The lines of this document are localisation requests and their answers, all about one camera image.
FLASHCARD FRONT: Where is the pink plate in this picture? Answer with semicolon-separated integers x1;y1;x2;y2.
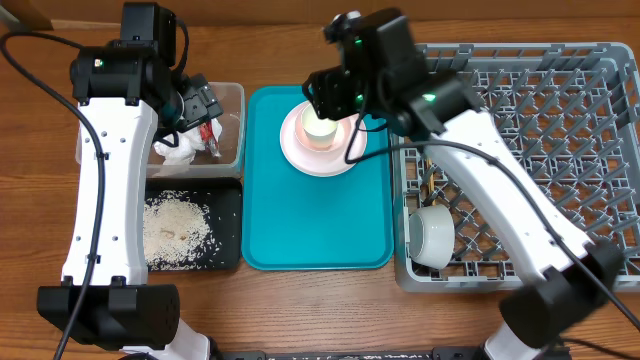
280;101;357;177

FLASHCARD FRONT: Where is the cream paper cup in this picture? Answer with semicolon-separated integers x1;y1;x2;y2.
301;105;338;142

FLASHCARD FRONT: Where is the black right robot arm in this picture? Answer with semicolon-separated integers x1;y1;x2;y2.
302;8;625;359

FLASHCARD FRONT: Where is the red candy wrapper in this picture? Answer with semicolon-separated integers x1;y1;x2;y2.
199;119;222;157

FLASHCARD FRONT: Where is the black plastic tray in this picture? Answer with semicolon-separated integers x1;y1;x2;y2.
145;178;243;271

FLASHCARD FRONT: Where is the white bowl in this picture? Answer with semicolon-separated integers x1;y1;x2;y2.
408;205;455;270

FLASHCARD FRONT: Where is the black mounting rail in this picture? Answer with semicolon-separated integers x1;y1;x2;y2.
222;346;487;360

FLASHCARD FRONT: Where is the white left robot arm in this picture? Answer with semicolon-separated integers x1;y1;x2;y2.
37;2;222;359

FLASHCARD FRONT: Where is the pink bowl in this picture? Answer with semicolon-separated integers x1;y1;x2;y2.
294;115;352;152

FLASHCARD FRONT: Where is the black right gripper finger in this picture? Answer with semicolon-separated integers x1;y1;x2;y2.
322;67;363;120
302;70;325;119

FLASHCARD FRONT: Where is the white rice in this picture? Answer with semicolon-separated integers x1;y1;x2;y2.
143;190;220;271

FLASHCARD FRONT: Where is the clear plastic bin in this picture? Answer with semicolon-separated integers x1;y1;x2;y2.
79;82;246;179

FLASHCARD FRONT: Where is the teal serving tray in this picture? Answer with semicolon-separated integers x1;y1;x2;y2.
242;85;394;271

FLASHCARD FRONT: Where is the white napkin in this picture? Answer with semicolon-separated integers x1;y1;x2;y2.
154;126;220;165

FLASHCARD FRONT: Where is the grey dishwasher rack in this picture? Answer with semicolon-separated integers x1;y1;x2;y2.
392;43;639;293

